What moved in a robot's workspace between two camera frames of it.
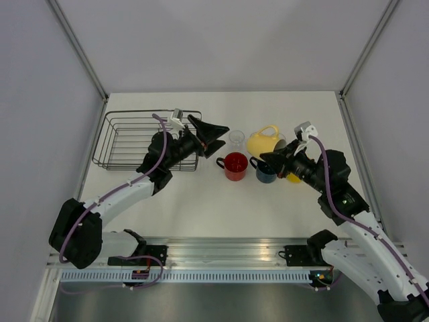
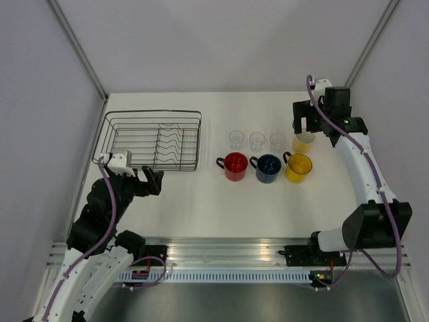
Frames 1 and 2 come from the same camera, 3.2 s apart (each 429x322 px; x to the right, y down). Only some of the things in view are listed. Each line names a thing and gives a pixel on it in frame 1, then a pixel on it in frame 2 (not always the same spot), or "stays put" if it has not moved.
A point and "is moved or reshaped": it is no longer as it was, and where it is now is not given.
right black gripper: x=281 y=162 → x=303 y=109
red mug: x=235 y=165 stays put
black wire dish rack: x=125 y=137 stays put
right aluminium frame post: x=388 y=11 stays put
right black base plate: x=304 y=255 stays put
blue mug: x=264 y=174 stays put
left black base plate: x=154 y=250 stays put
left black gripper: x=208 y=132 → x=153 y=185
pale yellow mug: x=261 y=143 is moved or reshaped
